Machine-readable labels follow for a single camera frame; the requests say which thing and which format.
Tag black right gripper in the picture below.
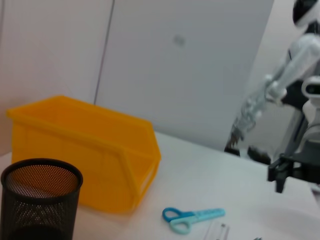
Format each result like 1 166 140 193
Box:
267 154 320 193

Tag transparent plastic ruler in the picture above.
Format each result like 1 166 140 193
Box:
203 219 231 240

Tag blue safety scissors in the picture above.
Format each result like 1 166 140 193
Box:
161 206 226 236

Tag black mesh pen holder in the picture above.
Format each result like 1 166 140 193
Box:
0 157 84 240

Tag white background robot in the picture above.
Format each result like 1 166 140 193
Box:
224 0 320 166

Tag yellow plastic storage bin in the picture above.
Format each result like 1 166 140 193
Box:
6 94 162 215

